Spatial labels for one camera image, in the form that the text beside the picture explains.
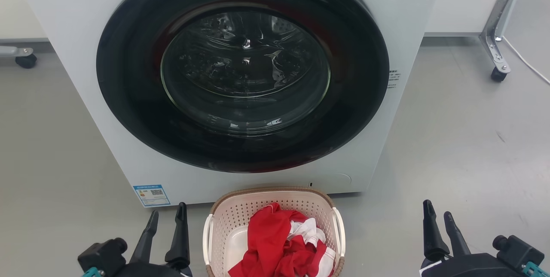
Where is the grey metal frame leg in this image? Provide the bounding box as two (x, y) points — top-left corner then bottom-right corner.
(479, 0), (529, 73)

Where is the white garment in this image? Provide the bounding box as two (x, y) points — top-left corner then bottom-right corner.
(287, 219), (336, 277)

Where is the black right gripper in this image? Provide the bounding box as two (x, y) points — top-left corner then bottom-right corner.
(419, 200), (523, 277)

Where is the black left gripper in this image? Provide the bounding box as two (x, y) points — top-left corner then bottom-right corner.
(116, 202), (194, 277)

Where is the black round washing machine door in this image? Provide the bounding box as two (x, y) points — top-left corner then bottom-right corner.
(96, 0), (390, 173)

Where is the beige perforated plastic laundry basket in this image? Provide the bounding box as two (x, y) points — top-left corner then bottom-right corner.
(202, 187), (346, 277)

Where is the white cable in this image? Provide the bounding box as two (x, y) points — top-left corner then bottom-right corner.
(502, 36), (550, 85)

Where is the blue energy label sticker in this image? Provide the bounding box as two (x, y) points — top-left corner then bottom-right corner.
(133, 184), (171, 207)

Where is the red garment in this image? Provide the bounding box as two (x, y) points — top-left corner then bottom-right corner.
(228, 202), (336, 277)

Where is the white washing machine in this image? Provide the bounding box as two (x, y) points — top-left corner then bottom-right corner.
(17, 0), (445, 207)

